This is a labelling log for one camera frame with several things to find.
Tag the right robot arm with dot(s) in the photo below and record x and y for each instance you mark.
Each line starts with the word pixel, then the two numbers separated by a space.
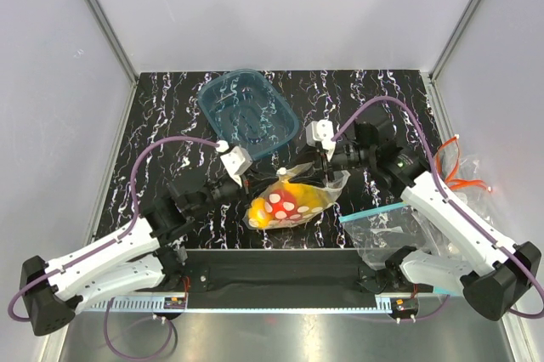
pixel 495 271

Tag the orange zipper clear bag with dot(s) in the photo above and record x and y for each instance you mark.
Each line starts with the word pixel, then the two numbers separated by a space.
pixel 457 170

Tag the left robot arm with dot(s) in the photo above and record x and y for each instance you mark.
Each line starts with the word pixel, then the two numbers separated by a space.
pixel 136 256

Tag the yellow banana bunch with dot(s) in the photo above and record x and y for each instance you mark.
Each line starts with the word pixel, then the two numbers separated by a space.
pixel 309 198

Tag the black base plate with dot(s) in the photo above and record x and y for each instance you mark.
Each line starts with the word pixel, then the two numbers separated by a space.
pixel 305 273

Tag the slotted cable duct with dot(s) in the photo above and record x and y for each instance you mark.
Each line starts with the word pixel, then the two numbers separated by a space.
pixel 201 303

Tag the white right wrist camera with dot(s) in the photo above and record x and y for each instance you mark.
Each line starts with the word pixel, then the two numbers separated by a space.
pixel 321 132

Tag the teal zipper clear bag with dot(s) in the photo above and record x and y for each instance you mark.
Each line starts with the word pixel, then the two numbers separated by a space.
pixel 378 233

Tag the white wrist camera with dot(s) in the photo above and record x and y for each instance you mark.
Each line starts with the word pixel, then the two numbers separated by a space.
pixel 321 132
pixel 235 159

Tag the yellow lemon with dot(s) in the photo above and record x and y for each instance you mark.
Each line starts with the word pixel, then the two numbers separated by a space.
pixel 258 217

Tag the white dotted zip bag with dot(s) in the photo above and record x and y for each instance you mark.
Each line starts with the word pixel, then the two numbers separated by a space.
pixel 333 189

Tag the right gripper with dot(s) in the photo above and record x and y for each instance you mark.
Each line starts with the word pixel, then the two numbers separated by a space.
pixel 326 166

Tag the teal plastic food container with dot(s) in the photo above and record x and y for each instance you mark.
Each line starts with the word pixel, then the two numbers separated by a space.
pixel 243 108

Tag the red tomato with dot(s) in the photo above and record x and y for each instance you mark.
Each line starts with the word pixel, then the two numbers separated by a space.
pixel 281 204

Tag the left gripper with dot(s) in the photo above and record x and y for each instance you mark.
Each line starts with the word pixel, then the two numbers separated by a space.
pixel 242 199

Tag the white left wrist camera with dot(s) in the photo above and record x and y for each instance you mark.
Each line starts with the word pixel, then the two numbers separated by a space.
pixel 235 159

